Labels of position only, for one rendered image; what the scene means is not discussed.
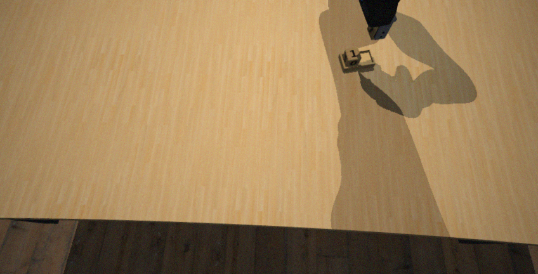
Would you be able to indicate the tan calendar cube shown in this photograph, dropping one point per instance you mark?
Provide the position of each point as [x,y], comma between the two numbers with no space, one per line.
[351,57]
[372,31]

